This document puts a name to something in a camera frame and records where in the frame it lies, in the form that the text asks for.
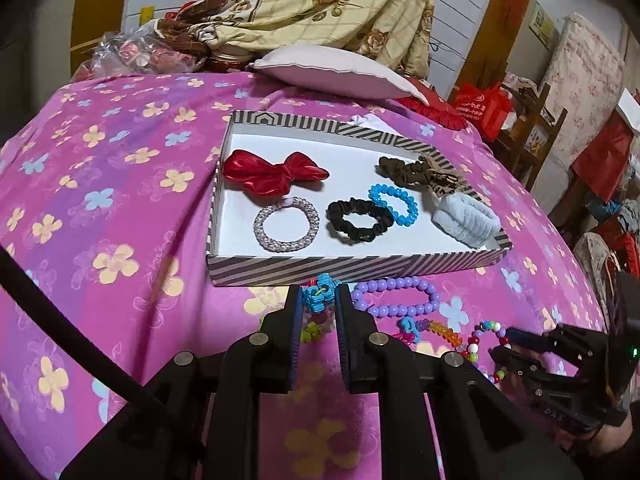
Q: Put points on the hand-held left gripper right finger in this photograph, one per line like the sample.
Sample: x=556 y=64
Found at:
x=344 y=330

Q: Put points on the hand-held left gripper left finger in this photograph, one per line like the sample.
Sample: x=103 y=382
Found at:
x=296 y=330

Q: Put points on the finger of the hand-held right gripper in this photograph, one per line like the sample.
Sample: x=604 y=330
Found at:
x=512 y=361
x=527 y=339

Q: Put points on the black scrunchie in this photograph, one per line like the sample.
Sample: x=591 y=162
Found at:
x=340 y=210

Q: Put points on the striped shallow cardboard box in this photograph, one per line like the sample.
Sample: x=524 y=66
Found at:
x=240 y=210

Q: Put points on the white fluffy scrunchie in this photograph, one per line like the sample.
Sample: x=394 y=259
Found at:
x=465 y=220

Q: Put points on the red bow hair clip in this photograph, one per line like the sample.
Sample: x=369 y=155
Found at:
x=270 y=172

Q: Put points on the brown leopard scrunchie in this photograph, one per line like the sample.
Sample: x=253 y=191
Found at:
x=400 y=166

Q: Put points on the pile of clothes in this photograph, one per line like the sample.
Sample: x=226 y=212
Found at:
x=615 y=240

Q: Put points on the wooden chair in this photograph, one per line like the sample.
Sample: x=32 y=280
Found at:
x=545 y=125

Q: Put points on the pink floral bed sheet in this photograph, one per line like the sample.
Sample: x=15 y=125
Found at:
x=125 y=185

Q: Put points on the red shopping bag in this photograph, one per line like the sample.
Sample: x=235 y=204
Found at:
x=480 y=110

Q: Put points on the red ruffled cushion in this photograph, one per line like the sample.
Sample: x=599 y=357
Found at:
x=440 y=110

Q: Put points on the white pink pillow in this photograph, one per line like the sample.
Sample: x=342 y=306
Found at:
x=330 y=72

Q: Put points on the floral mattress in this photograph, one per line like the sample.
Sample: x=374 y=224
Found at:
x=585 y=85

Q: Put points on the round tin jar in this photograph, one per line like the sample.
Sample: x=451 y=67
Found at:
x=227 y=60

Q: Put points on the cream floral quilt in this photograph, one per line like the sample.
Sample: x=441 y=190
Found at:
x=325 y=5

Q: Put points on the clear plastic bag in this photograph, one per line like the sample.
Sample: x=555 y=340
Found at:
x=125 y=52

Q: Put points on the yellow wall notice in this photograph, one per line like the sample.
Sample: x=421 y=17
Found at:
x=544 y=22

